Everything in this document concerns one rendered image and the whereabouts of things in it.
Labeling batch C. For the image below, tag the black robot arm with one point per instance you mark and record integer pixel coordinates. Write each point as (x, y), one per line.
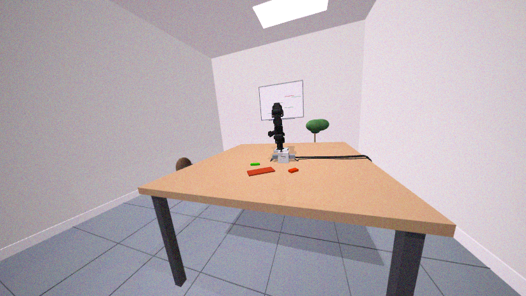
(277, 113)

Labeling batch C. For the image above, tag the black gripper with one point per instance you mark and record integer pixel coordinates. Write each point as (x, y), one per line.
(279, 135)

